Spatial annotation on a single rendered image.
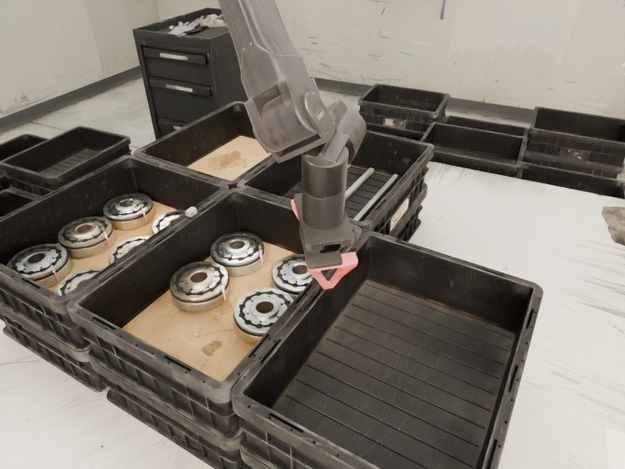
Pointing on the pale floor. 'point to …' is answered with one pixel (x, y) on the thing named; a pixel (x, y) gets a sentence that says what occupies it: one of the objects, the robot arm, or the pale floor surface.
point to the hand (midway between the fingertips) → (321, 259)
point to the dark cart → (187, 71)
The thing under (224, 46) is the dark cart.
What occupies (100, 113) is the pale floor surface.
